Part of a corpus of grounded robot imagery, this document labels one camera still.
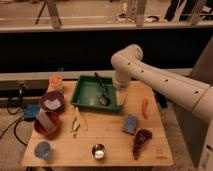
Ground orange chili pepper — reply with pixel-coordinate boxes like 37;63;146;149
142;98;148;120

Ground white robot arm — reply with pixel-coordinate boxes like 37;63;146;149
111;44;213;171

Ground green plastic tray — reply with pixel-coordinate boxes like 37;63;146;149
70;75;122;113

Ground beige rectangular eraser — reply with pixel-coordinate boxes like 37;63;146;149
37;112;56;133

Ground black ladle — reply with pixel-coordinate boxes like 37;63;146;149
94;72;110;106

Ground dark red grape bunch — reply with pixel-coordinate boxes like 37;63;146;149
132;128;152;160

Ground blue sponge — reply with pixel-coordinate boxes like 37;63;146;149
122;115;138;135

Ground black cable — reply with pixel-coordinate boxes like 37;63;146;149
0;96;28;148

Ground white paper in bowl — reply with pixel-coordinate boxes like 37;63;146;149
44;99;61;110

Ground wooden tongs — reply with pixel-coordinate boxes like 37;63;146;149
70;107;88;137

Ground blue cup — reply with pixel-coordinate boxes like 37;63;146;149
34;141;52;160

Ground orange bowl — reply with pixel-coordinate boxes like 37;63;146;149
34;111;60;136

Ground small steel cup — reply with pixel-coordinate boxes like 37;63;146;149
92;144;106;160

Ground blue box on floor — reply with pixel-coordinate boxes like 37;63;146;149
24;104;40;121

